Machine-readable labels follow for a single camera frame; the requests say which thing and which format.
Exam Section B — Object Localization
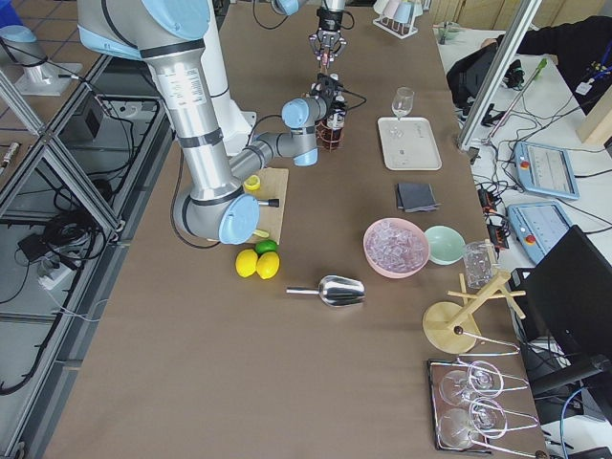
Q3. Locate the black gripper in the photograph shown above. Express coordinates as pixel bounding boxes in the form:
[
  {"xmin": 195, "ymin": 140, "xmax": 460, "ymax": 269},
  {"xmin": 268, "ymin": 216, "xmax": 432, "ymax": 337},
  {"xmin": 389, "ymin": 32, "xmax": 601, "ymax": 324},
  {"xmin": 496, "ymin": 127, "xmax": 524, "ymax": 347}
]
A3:
[{"xmin": 309, "ymin": 8, "xmax": 347, "ymax": 66}]

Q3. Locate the pink cup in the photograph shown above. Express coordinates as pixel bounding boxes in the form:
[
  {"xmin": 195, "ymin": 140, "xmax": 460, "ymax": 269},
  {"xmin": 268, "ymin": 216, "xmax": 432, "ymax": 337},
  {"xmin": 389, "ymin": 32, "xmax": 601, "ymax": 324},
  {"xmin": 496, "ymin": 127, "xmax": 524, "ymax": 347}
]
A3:
[{"xmin": 382, "ymin": 0, "xmax": 402, "ymax": 19}]

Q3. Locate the blue cup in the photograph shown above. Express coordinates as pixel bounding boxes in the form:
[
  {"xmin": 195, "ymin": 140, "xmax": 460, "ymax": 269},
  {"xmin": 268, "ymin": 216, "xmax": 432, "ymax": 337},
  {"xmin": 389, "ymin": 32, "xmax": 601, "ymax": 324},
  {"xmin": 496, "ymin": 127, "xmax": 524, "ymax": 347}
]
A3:
[{"xmin": 394, "ymin": 0, "xmax": 423, "ymax": 25}]

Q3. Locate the clear wine glass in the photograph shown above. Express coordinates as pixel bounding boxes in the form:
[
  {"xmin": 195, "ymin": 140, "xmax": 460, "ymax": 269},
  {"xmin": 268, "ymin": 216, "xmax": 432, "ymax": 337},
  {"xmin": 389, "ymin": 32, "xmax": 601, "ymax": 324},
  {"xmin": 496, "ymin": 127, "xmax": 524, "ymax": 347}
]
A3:
[{"xmin": 388, "ymin": 87, "xmax": 415, "ymax": 139}]

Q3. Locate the white rabbit tray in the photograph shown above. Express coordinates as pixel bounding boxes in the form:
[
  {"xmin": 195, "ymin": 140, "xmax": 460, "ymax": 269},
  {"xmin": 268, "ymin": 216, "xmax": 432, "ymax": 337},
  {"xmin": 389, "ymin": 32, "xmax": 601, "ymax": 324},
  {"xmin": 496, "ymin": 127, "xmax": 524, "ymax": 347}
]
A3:
[{"xmin": 378, "ymin": 117, "xmax": 442, "ymax": 171}]

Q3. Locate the half lemon slice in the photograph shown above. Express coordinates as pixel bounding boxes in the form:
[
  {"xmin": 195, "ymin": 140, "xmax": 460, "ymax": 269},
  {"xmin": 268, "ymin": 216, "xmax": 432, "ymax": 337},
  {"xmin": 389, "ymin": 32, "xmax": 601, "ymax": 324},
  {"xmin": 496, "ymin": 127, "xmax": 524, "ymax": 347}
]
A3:
[{"xmin": 243, "ymin": 174, "xmax": 261, "ymax": 191}]

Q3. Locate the bamboo cutting board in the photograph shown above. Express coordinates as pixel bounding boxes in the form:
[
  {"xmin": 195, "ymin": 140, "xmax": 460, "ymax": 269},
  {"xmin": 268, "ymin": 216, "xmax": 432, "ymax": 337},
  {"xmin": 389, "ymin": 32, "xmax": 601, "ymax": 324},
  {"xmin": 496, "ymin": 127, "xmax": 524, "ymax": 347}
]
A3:
[{"xmin": 244, "ymin": 167, "xmax": 289, "ymax": 244}]

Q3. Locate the steel muddler black tip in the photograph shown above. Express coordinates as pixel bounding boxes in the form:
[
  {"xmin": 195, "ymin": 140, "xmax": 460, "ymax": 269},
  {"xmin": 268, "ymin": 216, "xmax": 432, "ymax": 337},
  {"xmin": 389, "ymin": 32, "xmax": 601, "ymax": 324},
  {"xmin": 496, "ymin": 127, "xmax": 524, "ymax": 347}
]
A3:
[{"xmin": 258, "ymin": 198, "xmax": 280, "ymax": 208}]

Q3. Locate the grey folded cloth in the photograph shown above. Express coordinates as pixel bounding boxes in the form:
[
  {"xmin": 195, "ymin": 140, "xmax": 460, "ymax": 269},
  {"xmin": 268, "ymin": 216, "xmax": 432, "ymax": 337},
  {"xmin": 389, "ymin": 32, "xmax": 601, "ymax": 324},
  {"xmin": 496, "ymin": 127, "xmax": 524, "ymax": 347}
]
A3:
[{"xmin": 396, "ymin": 183, "xmax": 439, "ymax": 213}]

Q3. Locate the yellow plastic knife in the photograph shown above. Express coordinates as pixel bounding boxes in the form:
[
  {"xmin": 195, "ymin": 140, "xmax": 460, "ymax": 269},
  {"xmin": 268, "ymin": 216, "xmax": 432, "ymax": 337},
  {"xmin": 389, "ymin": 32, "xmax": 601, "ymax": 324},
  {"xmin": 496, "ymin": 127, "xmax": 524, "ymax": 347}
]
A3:
[{"xmin": 253, "ymin": 229, "xmax": 270, "ymax": 238}]

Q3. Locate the pink bowl of ice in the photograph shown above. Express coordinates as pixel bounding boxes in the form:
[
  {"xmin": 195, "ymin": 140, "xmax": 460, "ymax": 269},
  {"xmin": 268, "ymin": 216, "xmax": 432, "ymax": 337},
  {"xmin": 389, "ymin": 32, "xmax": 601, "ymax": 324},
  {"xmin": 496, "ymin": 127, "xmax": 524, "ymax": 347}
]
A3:
[{"xmin": 362, "ymin": 218, "xmax": 430, "ymax": 279}]

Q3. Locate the green lime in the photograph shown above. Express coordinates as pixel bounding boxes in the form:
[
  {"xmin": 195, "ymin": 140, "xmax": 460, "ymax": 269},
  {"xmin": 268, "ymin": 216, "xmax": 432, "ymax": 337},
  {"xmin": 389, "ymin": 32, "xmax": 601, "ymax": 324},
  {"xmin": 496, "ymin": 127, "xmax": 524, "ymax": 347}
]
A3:
[{"xmin": 254, "ymin": 239, "xmax": 277, "ymax": 255}]

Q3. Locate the lower yellow lemon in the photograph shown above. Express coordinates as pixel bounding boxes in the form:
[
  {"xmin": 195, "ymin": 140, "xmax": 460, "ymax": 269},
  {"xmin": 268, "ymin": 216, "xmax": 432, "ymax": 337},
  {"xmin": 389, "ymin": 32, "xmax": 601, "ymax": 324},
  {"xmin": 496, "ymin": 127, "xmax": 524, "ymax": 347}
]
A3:
[{"xmin": 256, "ymin": 251, "xmax": 280, "ymax": 279}]

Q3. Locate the yellow lemon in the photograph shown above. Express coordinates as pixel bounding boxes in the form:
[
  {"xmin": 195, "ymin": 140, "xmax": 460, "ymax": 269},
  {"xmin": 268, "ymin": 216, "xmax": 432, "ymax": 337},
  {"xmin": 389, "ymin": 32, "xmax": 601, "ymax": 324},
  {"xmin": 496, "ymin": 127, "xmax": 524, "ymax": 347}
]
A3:
[
  {"xmin": 234, "ymin": 249, "xmax": 258, "ymax": 277},
  {"xmin": 256, "ymin": 251, "xmax": 280, "ymax": 279}
]

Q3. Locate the upper yellow lemon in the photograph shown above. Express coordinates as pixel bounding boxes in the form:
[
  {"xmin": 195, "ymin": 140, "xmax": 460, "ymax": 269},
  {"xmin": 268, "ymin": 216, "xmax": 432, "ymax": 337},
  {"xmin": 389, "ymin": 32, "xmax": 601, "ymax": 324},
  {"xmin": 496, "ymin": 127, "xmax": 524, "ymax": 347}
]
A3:
[{"xmin": 234, "ymin": 249, "xmax": 258, "ymax": 277}]

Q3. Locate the green empty bowl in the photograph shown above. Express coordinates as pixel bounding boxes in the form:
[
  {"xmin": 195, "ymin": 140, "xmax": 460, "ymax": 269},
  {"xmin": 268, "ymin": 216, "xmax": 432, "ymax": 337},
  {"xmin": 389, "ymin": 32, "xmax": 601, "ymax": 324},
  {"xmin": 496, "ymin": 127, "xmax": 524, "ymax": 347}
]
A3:
[{"xmin": 425, "ymin": 226, "xmax": 466, "ymax": 266}]

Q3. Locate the steel ice scoop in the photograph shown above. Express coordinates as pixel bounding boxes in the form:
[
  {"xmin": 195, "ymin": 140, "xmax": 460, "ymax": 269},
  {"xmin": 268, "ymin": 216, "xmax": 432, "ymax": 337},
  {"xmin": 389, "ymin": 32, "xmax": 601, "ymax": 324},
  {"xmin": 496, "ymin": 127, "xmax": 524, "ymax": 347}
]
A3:
[{"xmin": 286, "ymin": 274, "xmax": 365, "ymax": 308}]

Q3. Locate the upper blue teach pendant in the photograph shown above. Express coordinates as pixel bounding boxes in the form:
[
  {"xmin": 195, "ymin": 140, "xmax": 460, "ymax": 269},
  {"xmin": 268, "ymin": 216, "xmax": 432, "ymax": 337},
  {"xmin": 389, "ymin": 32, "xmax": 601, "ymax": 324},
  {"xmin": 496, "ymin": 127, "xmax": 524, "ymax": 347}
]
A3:
[{"xmin": 514, "ymin": 142, "xmax": 579, "ymax": 200}]

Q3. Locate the blue teach pendant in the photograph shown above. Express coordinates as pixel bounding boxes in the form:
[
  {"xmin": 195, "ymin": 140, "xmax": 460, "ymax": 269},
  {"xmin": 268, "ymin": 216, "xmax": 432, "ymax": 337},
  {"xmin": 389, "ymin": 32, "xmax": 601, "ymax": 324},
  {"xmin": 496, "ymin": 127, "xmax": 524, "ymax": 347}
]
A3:
[
  {"xmin": 507, "ymin": 201, "xmax": 572, "ymax": 264},
  {"xmin": 514, "ymin": 142, "xmax": 579, "ymax": 200}
]

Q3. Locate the clear glass tumbler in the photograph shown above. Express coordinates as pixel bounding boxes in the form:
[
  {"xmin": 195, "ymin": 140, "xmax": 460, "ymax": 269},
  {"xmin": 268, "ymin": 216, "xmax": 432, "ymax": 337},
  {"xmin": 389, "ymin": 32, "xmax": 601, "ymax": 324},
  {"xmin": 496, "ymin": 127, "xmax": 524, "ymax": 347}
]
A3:
[{"xmin": 463, "ymin": 240, "xmax": 497, "ymax": 289}]

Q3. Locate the lower blue teach pendant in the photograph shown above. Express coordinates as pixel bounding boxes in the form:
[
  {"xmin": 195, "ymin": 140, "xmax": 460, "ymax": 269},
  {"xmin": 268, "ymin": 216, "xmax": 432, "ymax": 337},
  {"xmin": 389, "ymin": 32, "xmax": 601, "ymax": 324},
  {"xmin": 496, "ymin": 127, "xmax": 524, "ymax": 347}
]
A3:
[{"xmin": 507, "ymin": 201, "xmax": 572, "ymax": 264}]

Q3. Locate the wooden cup tree stand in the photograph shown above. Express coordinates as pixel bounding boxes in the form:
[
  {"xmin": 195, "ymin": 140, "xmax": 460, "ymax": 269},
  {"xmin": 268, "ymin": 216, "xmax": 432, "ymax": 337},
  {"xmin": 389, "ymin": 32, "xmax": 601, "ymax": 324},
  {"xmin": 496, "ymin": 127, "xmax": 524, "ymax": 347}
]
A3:
[{"xmin": 422, "ymin": 240, "xmax": 526, "ymax": 355}]

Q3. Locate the black monitor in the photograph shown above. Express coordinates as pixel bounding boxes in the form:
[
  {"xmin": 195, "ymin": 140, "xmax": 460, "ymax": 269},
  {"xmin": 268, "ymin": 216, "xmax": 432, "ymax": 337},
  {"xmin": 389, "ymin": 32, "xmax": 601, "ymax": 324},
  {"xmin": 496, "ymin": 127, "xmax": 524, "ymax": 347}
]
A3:
[{"xmin": 525, "ymin": 226, "xmax": 611, "ymax": 403}]

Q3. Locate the upper inverted wine glass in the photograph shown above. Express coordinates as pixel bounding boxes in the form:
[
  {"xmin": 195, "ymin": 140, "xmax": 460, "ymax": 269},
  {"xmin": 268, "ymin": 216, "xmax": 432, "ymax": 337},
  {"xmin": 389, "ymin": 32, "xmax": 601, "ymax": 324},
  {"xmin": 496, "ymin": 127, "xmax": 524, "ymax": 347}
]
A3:
[{"xmin": 439, "ymin": 361, "xmax": 504, "ymax": 406}]

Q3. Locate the inverted wine glass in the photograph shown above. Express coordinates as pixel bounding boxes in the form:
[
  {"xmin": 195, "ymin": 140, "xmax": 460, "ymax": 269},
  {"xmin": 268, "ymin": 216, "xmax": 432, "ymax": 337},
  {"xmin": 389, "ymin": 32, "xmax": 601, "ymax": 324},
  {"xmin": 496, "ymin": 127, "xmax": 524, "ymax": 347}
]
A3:
[
  {"xmin": 437, "ymin": 398, "xmax": 508, "ymax": 450},
  {"xmin": 439, "ymin": 361, "xmax": 504, "ymax": 406}
]

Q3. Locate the lower inverted wine glass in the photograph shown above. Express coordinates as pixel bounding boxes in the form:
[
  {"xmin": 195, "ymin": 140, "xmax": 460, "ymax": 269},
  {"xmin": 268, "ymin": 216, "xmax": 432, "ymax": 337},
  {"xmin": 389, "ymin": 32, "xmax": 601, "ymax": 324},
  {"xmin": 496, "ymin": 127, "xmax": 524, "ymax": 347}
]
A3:
[{"xmin": 437, "ymin": 398, "xmax": 508, "ymax": 450}]

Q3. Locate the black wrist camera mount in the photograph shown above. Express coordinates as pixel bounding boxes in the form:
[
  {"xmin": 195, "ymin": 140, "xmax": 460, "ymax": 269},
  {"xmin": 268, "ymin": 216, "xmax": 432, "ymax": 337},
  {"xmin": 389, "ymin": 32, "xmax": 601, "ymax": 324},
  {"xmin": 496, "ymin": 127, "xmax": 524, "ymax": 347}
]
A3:
[{"xmin": 309, "ymin": 73, "xmax": 344, "ymax": 107}]

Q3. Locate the white wire cup rack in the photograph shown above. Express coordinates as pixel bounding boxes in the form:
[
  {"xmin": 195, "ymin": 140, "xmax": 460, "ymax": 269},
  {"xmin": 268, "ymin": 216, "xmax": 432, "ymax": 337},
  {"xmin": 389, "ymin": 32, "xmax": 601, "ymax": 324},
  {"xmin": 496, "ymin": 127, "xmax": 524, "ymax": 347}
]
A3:
[{"xmin": 372, "ymin": 14, "xmax": 419, "ymax": 39}]

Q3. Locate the copper wire bottle basket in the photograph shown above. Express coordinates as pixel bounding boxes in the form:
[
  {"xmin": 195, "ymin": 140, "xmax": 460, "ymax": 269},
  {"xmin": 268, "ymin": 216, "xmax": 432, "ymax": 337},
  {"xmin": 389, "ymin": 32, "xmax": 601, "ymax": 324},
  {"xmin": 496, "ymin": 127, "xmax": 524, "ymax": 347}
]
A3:
[{"xmin": 316, "ymin": 120, "xmax": 344, "ymax": 151}]

